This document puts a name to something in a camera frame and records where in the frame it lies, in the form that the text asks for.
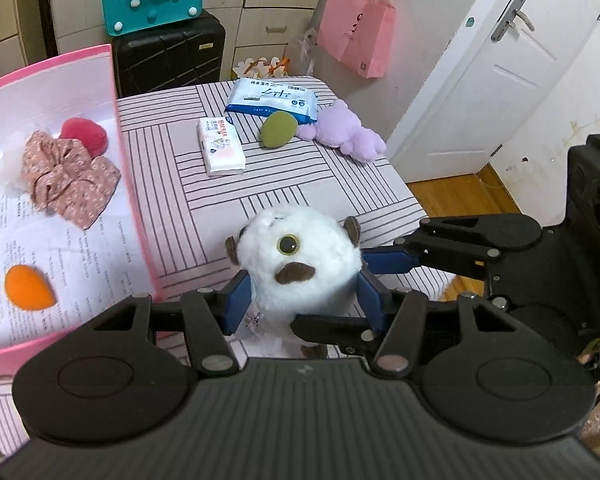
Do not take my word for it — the pink shopping bag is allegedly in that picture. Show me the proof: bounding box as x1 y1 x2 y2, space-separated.
316 0 397 79

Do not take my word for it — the metal door handle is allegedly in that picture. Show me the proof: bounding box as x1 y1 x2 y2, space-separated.
491 0 536 43

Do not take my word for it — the purple plush toy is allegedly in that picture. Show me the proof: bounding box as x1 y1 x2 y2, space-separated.
298 99 387 163

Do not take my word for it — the white fluffy pouf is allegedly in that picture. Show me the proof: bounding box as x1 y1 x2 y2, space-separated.
0 142 31 193

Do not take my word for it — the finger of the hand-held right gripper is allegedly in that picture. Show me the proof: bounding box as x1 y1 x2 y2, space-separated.
291 312 381 356
365 214 543 281

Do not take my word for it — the small white tissue pack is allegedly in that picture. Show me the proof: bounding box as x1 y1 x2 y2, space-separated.
196 116 247 177

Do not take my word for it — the black suitcase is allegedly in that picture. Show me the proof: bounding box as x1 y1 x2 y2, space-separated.
111 10 227 98

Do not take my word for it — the green makeup sponge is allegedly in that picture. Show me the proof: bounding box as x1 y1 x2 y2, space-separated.
259 111 299 149

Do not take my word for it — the blue wet wipes pack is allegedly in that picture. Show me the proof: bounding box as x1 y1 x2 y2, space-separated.
225 77 320 125

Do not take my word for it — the printed paper sheet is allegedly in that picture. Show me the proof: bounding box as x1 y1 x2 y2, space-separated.
0 145 153 351

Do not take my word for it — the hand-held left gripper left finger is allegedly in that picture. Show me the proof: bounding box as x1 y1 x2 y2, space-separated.
92 270 253 377

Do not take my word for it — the white door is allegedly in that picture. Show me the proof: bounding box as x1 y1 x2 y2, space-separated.
385 0 600 183

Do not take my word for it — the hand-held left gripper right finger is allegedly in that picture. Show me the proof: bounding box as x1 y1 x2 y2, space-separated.
357 267 512 377

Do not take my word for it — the pink cardboard box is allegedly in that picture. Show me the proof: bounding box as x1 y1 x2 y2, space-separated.
0 44 168 381

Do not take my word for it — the red powder puff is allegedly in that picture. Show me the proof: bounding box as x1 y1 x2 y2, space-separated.
60 117 109 159

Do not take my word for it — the orange makeup sponge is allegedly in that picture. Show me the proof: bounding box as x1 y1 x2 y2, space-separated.
4 265 60 310

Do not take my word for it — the white round plush toy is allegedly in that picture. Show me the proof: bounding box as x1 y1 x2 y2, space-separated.
224 204 367 358

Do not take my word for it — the pink floral scrunchie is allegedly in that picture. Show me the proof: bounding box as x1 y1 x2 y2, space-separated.
21 130 122 231

